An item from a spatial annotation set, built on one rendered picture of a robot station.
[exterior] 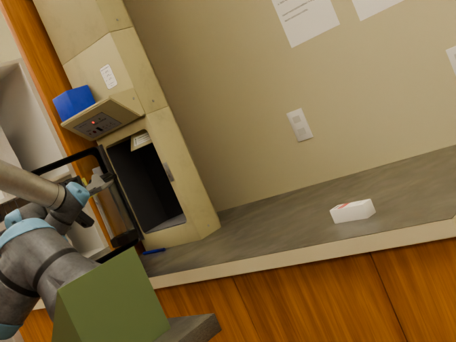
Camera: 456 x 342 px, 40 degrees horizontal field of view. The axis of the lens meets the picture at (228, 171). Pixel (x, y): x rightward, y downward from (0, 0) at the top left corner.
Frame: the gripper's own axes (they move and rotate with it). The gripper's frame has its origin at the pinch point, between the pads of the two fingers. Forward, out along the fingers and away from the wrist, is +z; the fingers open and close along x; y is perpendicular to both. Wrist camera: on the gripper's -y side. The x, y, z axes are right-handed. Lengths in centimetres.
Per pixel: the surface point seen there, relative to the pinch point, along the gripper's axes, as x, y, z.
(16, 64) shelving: 108, 70, 57
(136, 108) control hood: -12.8, 19.0, 16.9
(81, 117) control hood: 6.0, 24.7, 8.6
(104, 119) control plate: -0.3, 20.6, 12.4
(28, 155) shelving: 140, 27, 58
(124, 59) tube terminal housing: -12.7, 35.9, 21.4
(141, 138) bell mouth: -1.8, 9.2, 22.0
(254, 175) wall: -7, -23, 61
